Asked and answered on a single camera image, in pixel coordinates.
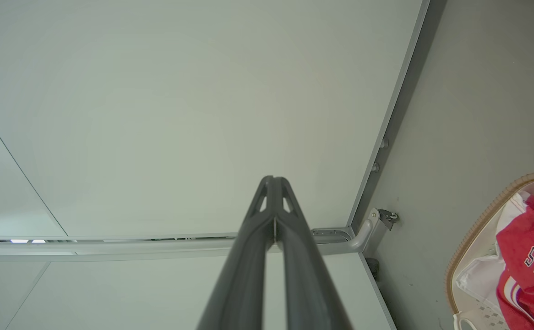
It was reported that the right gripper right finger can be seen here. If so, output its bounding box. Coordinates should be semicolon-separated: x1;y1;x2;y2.
275;176;353;330

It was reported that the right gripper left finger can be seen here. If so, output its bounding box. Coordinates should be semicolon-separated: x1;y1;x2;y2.
197;176;276;330

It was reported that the red jersey with lettering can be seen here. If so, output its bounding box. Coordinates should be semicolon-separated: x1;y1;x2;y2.
496;192;534;294

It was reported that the grey curved support pipe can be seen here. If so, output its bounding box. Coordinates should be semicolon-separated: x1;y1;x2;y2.
0;209;382;257

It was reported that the white basket liner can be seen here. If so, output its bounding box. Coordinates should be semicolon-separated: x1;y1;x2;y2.
452;179;534;330

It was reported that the white basket with wicker rim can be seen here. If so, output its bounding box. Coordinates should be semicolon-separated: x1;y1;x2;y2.
446;170;534;330

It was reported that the black rubber frame foot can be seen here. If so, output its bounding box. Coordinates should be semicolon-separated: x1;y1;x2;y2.
365;257;382;283

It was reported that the grey metal caster bracket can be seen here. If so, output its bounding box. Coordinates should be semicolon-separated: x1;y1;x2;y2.
376;209;400;232

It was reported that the grey partition floor rail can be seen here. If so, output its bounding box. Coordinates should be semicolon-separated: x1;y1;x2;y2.
346;0;432;230

